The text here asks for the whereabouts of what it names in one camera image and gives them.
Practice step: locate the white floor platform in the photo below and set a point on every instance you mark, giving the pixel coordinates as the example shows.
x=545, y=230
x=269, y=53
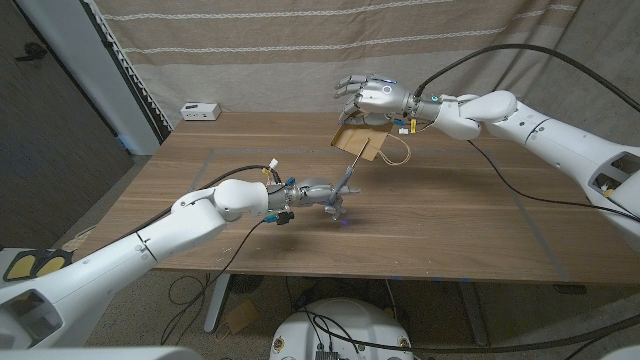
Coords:
x=85, y=325

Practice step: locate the black round floor fan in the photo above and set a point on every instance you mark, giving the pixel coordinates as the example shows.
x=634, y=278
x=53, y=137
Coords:
x=245, y=283

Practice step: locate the white table leg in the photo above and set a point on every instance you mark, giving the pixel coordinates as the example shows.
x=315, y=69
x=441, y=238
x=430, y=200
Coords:
x=216, y=305

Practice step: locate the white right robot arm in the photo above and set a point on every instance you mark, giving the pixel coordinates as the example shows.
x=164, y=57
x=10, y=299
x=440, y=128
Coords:
x=560, y=140

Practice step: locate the white door frame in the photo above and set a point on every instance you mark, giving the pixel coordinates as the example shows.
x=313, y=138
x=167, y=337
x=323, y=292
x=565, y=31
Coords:
x=90, y=65

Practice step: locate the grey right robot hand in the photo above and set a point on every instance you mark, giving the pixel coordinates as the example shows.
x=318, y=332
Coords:
x=385, y=97

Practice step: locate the grey table leg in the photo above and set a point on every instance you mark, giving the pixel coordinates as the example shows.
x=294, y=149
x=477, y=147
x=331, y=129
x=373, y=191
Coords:
x=474, y=315

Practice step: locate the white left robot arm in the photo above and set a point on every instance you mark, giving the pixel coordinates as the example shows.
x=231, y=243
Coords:
x=140, y=250

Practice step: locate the grey backdrop cloth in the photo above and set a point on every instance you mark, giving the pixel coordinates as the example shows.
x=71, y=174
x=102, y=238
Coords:
x=600, y=30

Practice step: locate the small brown floor paper bag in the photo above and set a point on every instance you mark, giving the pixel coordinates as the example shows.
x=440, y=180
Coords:
x=241, y=316

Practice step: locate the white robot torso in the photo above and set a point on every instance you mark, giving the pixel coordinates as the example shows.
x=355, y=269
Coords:
x=360, y=325

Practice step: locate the dark textured door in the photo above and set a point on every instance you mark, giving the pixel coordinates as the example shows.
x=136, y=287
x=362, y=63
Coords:
x=50, y=150

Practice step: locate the beige striped curtain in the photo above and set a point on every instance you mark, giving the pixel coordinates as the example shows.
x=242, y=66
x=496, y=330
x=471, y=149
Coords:
x=275, y=65

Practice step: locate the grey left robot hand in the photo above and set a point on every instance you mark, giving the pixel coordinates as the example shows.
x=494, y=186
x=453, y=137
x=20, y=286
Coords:
x=310, y=192

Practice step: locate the white power strip box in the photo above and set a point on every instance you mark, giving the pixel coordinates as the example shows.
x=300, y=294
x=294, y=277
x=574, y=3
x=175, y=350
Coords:
x=200, y=111

